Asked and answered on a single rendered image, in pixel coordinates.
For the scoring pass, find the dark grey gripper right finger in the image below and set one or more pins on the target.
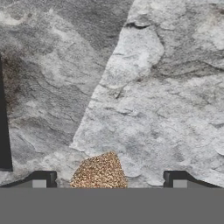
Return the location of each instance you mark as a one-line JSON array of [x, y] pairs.
[[178, 176]]

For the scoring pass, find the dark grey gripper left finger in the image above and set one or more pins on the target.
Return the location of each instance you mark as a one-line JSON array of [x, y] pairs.
[[40, 177]]

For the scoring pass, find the black hob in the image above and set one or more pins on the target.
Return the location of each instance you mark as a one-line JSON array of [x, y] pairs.
[[4, 128]]

